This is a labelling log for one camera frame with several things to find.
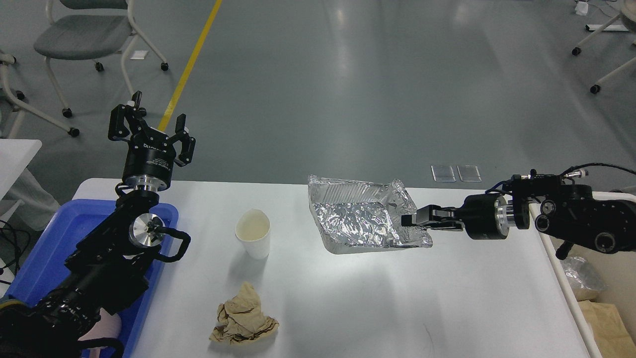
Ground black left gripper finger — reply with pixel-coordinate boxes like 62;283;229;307
165;114;197;167
108;91;155;146

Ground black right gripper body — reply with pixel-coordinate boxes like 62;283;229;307
458;193;516;240

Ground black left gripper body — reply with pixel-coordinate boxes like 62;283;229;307
121;135;176;192

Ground aluminium foil tray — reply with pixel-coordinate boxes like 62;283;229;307
308;175;432;255

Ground white paper cup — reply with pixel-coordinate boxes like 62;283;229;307
236;209;272;259

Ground pink mug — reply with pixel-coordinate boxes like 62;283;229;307
79;308;121;358

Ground brown paper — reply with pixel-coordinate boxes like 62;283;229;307
578;300;636;358
209;281;280;345

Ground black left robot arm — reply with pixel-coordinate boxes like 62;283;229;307
1;91;196;358

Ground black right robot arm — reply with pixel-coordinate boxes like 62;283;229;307
400;164;636;260

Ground clear floor plate left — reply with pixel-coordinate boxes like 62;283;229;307
431;165;457;182

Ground clear floor plate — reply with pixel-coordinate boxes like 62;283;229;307
431;165;457;182
456;165;482;182

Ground clear floor plate right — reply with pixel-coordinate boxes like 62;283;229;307
456;165;482;182

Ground grey office chair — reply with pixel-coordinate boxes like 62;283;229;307
33;0;169;118

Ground crumpled foil in bin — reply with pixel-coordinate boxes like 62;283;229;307
561;256;608;302

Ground white side table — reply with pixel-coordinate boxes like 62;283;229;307
0;139;42;198

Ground white plastic bin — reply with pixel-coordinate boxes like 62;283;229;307
525;190;636;358

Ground blue plastic tray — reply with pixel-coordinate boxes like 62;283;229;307
6;199;179;358

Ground brown paper in bin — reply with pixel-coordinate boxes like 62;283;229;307
578;300;636;358

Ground white chair base right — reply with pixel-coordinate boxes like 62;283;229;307
570;0;636;94

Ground white chair frame left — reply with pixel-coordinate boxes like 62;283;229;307
0;51;80;139

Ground black cables on floor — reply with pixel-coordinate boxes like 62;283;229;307
0;222;29;286

